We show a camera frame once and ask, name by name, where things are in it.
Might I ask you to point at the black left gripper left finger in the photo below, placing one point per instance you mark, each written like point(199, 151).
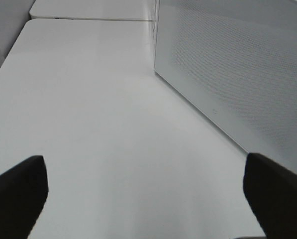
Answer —
point(23, 193)

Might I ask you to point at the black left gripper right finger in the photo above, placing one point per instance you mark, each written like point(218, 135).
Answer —
point(271, 192)

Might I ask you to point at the white microwave door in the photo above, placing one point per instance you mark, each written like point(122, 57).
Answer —
point(236, 61)

